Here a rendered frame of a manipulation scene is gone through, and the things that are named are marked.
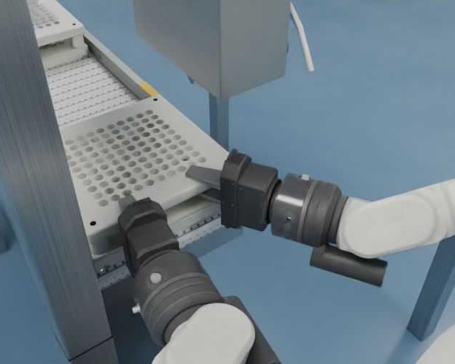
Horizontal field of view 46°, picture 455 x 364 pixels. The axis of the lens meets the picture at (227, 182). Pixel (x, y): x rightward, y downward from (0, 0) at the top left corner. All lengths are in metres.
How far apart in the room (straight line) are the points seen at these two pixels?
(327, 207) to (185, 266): 0.20
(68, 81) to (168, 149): 0.40
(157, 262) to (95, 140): 0.31
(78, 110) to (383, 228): 0.63
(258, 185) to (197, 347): 0.26
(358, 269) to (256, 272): 1.20
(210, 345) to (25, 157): 0.24
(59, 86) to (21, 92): 0.68
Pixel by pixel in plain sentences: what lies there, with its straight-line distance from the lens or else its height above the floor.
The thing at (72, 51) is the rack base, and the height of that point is 0.91.
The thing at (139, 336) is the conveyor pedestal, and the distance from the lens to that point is 1.16.
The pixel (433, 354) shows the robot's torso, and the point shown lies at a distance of 0.28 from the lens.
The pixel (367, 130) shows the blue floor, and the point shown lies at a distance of 2.57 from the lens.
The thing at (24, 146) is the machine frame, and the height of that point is 1.18.
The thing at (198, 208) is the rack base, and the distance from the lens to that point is 0.78.
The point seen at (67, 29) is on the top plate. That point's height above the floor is 0.96.
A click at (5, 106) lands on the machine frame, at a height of 1.23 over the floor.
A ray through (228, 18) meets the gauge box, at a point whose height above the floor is 1.21.
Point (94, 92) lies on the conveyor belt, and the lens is 1.12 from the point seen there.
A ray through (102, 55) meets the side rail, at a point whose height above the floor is 0.92.
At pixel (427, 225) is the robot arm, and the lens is 0.67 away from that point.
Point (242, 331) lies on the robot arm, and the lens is 0.55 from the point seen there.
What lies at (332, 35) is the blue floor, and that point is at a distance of 3.36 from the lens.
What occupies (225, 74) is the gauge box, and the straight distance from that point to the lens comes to 0.66.
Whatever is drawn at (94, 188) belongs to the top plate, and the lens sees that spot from 0.78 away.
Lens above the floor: 1.47
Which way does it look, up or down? 42 degrees down
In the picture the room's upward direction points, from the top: straight up
